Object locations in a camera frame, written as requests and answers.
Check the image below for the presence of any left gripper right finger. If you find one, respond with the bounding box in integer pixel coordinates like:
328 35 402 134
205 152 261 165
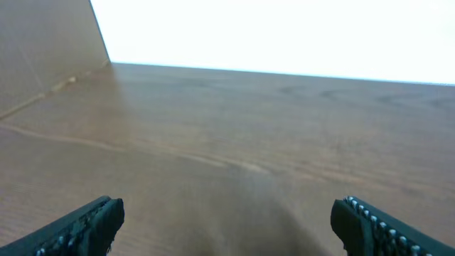
331 196 454 256

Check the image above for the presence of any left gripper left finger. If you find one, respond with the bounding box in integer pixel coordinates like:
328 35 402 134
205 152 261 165
1 196 124 256

